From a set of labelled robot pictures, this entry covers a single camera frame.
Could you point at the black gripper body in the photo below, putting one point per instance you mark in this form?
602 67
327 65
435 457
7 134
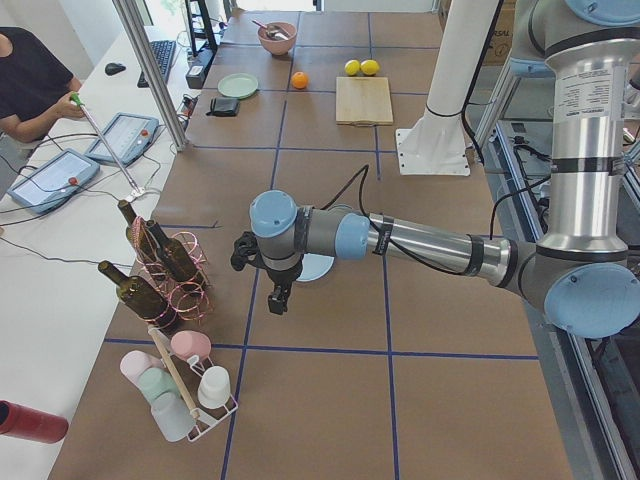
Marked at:
283 274

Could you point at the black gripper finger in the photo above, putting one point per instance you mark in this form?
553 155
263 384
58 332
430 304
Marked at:
278 301

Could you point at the orange fruit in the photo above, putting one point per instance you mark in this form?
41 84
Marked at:
299 80

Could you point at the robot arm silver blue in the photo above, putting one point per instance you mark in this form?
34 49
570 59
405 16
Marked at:
576 274

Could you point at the light blue plate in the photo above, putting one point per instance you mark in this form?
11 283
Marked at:
314 267

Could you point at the green plate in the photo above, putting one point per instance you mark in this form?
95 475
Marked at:
238 85

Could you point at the pink cup upper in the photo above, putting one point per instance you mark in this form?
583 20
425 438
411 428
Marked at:
187 343

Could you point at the white cup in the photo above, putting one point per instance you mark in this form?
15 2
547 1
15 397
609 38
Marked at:
214 389

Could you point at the dark wine bottle middle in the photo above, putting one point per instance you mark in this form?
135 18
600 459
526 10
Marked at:
173 254

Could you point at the dark wine bottle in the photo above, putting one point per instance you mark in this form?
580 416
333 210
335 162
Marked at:
136 233
137 294
173 254

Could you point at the dark wine bottle front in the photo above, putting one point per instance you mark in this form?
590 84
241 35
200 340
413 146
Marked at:
137 294

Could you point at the dark wine bottle rear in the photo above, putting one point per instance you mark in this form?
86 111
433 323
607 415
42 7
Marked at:
136 233

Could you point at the mint green cup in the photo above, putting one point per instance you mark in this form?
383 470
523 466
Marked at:
154 382

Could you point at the grey cup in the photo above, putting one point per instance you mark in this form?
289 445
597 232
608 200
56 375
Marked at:
172 416

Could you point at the pale pink cup left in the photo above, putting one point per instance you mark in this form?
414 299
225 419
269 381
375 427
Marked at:
134 363

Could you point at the black folded pouch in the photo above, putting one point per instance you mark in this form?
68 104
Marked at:
223 107

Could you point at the wooden cutting board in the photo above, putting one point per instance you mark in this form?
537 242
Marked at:
363 101

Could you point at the teach pendant far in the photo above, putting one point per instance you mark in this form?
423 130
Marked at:
129 135

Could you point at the teach pendant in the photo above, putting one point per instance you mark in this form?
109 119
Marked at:
129 135
52 184

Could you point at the yellow lemon left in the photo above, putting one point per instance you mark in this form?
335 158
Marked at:
352 67

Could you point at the yellow lemon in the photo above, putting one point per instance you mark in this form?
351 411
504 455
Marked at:
369 67
352 67

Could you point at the black power strip box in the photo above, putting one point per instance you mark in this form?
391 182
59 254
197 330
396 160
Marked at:
199 68

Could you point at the yellow lemon right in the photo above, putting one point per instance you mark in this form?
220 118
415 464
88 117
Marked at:
369 67

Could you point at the pink bowl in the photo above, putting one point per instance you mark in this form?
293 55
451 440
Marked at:
278 47

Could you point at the metal scoop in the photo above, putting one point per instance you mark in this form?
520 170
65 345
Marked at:
273 31

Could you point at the teach pendant near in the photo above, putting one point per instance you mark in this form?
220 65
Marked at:
52 184

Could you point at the black keyboard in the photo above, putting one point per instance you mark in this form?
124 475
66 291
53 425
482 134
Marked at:
164 51

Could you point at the black computer mouse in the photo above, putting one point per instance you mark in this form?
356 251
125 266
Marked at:
113 68

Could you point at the red cylinder bottle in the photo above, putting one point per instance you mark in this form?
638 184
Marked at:
22 422

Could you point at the cardboard box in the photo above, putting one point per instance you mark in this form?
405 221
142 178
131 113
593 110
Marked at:
495 32

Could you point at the person in black shirt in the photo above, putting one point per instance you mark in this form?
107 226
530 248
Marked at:
36 87

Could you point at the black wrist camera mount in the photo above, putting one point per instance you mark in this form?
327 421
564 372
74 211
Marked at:
245 250

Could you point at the copper wire bottle rack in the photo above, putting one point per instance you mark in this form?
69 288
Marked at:
189 299

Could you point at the white wire cup rack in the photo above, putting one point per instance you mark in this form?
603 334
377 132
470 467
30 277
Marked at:
206 419

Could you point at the green handled reach stick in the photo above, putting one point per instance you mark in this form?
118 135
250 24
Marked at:
137 190

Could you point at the aluminium frame post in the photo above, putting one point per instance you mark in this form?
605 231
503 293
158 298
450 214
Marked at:
133 25

